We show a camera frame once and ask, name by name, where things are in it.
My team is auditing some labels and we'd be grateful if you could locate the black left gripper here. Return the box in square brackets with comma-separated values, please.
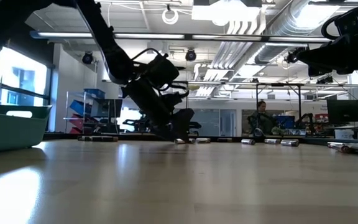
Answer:
[121, 79, 196, 143]

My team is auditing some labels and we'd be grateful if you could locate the black ceiling spotlight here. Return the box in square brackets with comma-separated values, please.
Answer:
[81, 50, 94, 65]
[185, 47, 198, 62]
[284, 46, 309, 65]

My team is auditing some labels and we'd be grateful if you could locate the black computer monitor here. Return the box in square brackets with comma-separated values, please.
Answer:
[326, 98, 358, 125]
[90, 98, 124, 119]

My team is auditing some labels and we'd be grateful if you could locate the blue storage box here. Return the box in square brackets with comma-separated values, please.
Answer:
[273, 115, 296, 129]

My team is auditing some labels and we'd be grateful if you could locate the white box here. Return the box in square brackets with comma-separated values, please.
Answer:
[334, 128, 356, 141]

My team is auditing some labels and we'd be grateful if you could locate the person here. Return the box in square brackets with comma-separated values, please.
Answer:
[247, 100, 277, 137]

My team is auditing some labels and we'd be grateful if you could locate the long led light bar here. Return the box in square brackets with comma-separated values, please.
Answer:
[29, 30, 334, 44]

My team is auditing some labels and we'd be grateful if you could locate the shelf with blue bins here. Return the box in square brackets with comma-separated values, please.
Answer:
[62, 88, 121, 135]

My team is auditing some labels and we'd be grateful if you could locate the large bright window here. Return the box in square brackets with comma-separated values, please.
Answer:
[0, 45, 50, 108]

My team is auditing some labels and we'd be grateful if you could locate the light green plastic bin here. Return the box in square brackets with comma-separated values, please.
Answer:
[0, 88, 53, 154]

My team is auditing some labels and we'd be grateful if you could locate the black distant rig frame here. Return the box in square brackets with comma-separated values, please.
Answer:
[255, 82, 303, 121]

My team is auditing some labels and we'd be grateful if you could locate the silver ventilation duct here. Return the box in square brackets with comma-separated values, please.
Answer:
[253, 0, 326, 65]

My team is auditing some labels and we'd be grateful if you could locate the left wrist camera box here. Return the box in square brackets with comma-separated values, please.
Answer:
[146, 53, 180, 90]

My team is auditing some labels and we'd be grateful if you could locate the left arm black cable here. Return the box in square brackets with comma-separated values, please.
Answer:
[130, 47, 169, 65]

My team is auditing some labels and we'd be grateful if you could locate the white coiled cable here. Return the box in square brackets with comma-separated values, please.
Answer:
[161, 4, 180, 26]

